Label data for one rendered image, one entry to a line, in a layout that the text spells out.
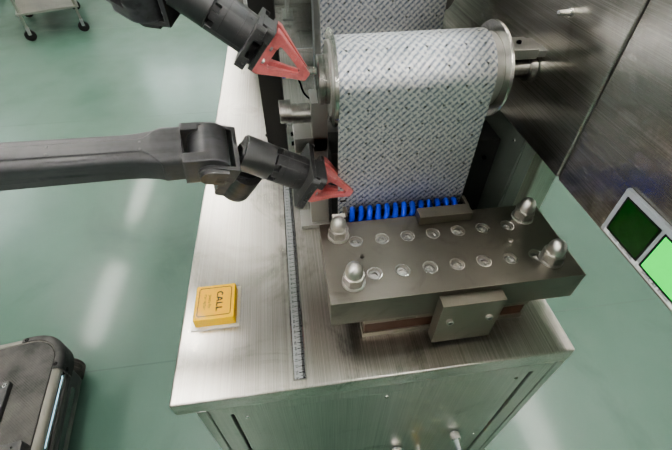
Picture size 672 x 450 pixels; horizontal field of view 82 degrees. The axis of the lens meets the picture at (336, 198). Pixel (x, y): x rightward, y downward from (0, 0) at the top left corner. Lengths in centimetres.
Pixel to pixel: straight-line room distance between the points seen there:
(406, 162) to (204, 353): 46
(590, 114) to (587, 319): 151
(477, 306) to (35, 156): 63
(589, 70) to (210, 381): 71
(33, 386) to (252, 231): 103
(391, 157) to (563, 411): 135
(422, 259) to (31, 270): 203
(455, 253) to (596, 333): 142
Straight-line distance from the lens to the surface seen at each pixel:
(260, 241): 84
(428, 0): 82
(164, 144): 58
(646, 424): 194
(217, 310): 73
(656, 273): 57
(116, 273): 215
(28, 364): 174
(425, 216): 69
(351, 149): 63
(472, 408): 95
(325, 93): 60
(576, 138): 65
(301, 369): 69
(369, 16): 80
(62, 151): 61
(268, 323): 73
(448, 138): 67
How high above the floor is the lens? 153
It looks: 43 degrees down
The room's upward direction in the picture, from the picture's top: straight up
